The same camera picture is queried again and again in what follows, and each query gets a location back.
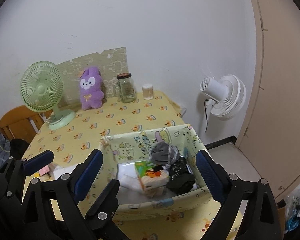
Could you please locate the black plastic bundle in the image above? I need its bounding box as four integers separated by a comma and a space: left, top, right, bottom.
167, 157, 196, 195

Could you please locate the green tissue pack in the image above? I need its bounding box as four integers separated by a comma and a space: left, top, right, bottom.
134, 161, 170, 198

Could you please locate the grey drawstring pouch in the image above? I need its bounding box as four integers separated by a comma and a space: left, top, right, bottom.
150, 141, 180, 170

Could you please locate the white folded cloth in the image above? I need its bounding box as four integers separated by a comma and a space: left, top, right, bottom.
49, 163, 77, 180

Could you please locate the black garment on chair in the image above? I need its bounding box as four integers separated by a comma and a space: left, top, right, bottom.
10, 139, 29, 160

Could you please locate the wooden chair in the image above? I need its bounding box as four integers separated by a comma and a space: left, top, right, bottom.
0, 105, 52, 143

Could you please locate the yellow patterned tablecloth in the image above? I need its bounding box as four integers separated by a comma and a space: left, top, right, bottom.
24, 92, 220, 239

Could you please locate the beige door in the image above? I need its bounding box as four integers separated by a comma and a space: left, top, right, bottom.
236, 0, 300, 201

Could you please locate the green desk fan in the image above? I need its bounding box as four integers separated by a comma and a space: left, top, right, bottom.
20, 61, 76, 130

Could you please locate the purple plush bunny toy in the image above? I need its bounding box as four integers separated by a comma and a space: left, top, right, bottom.
79, 66, 104, 110

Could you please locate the white standing fan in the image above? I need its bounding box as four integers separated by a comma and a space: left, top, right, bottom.
200, 74, 247, 125

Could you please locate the glass jar with lid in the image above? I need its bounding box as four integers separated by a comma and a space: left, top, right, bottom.
117, 73, 136, 103

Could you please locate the cotton swab container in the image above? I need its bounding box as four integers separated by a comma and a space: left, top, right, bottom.
142, 83, 154, 100

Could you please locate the beige cartoon board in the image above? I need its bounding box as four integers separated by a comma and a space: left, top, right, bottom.
57, 47, 129, 107

